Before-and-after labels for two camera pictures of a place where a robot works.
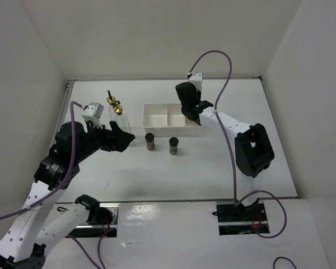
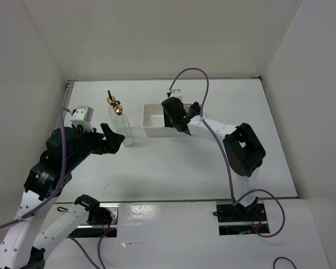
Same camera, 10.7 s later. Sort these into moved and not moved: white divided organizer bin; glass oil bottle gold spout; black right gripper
Moved: black right gripper
Not moved: white divided organizer bin; glass oil bottle gold spout
